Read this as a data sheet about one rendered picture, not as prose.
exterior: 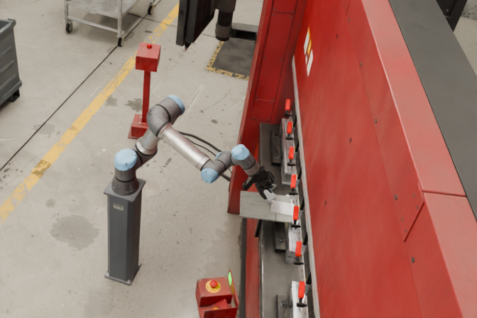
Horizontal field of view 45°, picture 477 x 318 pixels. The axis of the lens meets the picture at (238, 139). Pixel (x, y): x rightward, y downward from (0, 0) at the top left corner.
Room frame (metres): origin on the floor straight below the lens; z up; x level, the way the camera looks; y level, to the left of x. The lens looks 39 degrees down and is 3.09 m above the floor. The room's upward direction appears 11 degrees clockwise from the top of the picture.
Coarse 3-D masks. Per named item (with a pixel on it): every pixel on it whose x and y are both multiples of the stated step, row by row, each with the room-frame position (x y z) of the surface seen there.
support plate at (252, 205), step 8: (248, 192) 2.13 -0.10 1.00; (256, 192) 2.14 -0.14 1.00; (240, 200) 2.06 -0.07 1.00; (248, 200) 2.07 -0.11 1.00; (256, 200) 2.08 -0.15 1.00; (264, 200) 2.09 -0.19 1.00; (280, 200) 2.11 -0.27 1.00; (288, 200) 2.12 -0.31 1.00; (240, 208) 2.01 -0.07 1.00; (248, 208) 2.02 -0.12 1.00; (256, 208) 2.03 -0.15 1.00; (264, 208) 2.04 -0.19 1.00; (240, 216) 1.95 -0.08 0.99; (248, 216) 1.96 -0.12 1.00; (256, 216) 1.97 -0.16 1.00; (264, 216) 1.98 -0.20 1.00; (272, 216) 1.99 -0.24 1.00; (280, 216) 2.00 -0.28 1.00; (288, 216) 2.01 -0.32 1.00
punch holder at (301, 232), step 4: (304, 208) 1.76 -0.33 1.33; (304, 212) 1.74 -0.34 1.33; (304, 216) 1.72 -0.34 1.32; (300, 220) 1.75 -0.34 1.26; (304, 220) 1.70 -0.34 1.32; (300, 224) 1.73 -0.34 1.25; (304, 224) 1.68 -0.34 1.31; (300, 228) 1.71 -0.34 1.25; (304, 228) 1.67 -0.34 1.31; (296, 232) 1.75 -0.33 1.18; (300, 232) 1.69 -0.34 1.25; (304, 232) 1.65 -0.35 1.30; (300, 236) 1.67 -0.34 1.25; (304, 236) 1.63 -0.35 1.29; (300, 240) 1.65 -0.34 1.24; (304, 240) 1.62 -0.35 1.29; (304, 244) 1.62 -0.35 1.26; (304, 248) 1.62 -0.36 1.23
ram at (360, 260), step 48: (336, 0) 2.22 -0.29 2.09; (336, 48) 1.99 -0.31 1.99; (336, 96) 1.80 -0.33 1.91; (336, 144) 1.61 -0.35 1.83; (336, 192) 1.44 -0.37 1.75; (384, 192) 1.10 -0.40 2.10; (336, 240) 1.29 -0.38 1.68; (384, 240) 1.00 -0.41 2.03; (336, 288) 1.14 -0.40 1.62; (384, 288) 0.89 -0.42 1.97
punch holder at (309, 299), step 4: (308, 292) 1.36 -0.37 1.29; (312, 292) 1.32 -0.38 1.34; (308, 296) 1.34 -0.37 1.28; (312, 296) 1.31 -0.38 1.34; (304, 300) 1.36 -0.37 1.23; (308, 300) 1.33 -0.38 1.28; (312, 300) 1.29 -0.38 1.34; (308, 304) 1.32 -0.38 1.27; (312, 304) 1.28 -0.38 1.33; (304, 308) 1.33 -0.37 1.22; (308, 308) 1.30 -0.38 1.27; (312, 308) 1.27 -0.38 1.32; (304, 312) 1.32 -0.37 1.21; (308, 312) 1.29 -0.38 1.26; (312, 312) 1.25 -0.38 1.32; (304, 316) 1.31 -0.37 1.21; (308, 316) 1.27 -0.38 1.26; (312, 316) 1.24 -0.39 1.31
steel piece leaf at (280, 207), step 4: (272, 200) 2.10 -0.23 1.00; (272, 204) 2.07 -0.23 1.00; (276, 204) 2.08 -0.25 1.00; (280, 204) 2.08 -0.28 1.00; (284, 204) 2.09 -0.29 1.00; (288, 204) 2.09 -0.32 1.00; (272, 208) 2.04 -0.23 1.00; (276, 208) 2.05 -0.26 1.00; (280, 208) 2.06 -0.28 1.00; (284, 208) 2.06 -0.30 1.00; (288, 208) 2.07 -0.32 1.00; (276, 212) 2.02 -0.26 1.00; (280, 212) 2.03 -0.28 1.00; (284, 212) 2.03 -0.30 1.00; (288, 212) 2.04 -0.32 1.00
